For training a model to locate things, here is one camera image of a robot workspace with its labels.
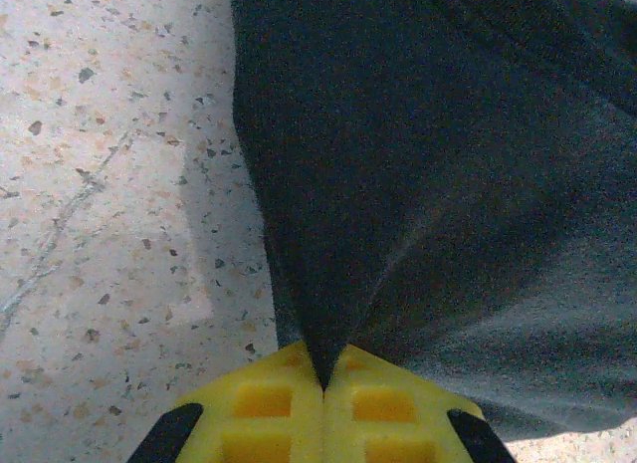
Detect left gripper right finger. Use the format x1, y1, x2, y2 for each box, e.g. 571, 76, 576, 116
323, 344, 514, 463

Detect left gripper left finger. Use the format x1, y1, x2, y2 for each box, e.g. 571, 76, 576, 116
126, 342, 327, 463

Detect black t-shirt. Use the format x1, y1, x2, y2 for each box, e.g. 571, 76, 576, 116
229, 0, 637, 444

